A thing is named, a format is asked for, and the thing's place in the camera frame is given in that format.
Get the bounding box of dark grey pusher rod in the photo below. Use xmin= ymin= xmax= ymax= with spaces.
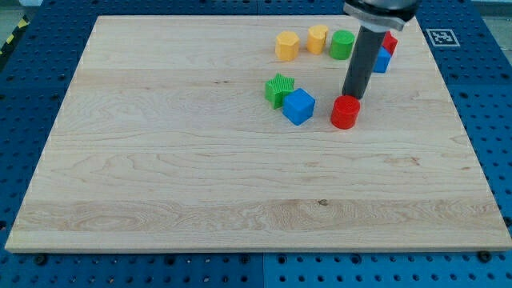
xmin=342 ymin=26 xmax=386 ymax=100

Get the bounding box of blue triangle block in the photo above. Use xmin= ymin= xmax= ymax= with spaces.
xmin=373 ymin=46 xmax=392 ymax=74

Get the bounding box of green cylinder block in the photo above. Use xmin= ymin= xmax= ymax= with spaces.
xmin=329 ymin=30 xmax=355 ymax=60

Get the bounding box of red block behind rod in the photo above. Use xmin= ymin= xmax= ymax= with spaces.
xmin=382 ymin=30 xmax=398 ymax=56

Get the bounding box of red cylinder block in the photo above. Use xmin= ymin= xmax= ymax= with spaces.
xmin=330 ymin=95 xmax=361 ymax=130

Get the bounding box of yellow heart block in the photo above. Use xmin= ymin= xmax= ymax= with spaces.
xmin=306 ymin=25 xmax=329 ymax=55

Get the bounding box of blue cube block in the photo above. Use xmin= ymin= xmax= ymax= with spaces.
xmin=282 ymin=88 xmax=316 ymax=126

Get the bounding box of yellow hexagon block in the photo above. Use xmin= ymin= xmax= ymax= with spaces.
xmin=274 ymin=30 xmax=300 ymax=61

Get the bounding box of white fiducial marker tag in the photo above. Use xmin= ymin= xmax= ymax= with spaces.
xmin=426 ymin=28 xmax=460 ymax=47

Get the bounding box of green star block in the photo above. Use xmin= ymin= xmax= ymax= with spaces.
xmin=265 ymin=73 xmax=295 ymax=110

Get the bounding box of wooden board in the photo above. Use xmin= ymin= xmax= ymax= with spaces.
xmin=6 ymin=16 xmax=511 ymax=254

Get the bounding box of yellow black hazard tape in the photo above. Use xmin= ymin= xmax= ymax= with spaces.
xmin=1 ymin=14 xmax=30 ymax=57

